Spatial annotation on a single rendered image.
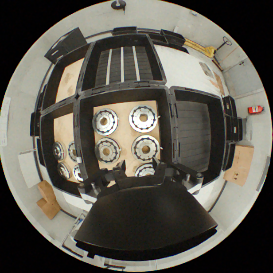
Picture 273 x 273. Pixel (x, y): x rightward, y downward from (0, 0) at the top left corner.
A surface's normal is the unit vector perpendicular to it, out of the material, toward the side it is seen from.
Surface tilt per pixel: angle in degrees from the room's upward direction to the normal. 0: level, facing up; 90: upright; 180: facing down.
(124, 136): 0
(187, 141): 0
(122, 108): 0
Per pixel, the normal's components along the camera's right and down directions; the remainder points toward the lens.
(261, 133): -1.00, -0.03
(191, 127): 0.00, 0.04
